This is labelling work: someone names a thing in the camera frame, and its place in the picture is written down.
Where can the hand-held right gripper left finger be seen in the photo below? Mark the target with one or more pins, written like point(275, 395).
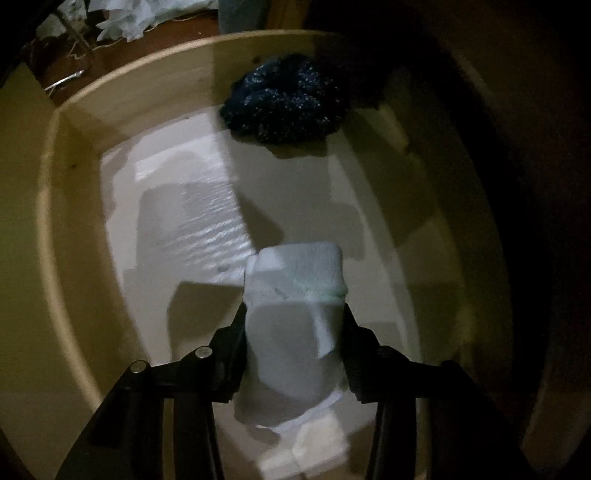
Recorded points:
point(233, 353)

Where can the wooden drawer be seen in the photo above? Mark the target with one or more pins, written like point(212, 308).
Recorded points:
point(138, 92)

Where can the white crumpled cloth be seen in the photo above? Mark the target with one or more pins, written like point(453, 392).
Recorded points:
point(129, 18)

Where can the white drawer liner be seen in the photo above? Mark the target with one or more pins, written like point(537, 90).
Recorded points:
point(184, 221)

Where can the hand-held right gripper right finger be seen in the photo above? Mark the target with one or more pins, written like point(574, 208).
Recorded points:
point(355, 357)

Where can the dark blue knit cloth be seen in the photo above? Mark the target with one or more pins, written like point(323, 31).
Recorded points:
point(286, 101)

